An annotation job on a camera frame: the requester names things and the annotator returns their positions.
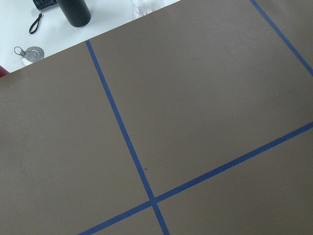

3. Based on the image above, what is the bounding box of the brown paper table mat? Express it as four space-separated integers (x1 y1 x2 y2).
0 0 313 235

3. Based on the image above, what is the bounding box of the clear plastic packet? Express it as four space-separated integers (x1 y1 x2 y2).
130 0 178 20

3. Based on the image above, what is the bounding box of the black water bottle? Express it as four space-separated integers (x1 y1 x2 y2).
56 0 91 27

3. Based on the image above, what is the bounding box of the round metal key tag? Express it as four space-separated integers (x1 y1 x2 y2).
14 46 45 66

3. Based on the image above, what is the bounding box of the red bottle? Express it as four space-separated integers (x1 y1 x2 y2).
0 66 9 77

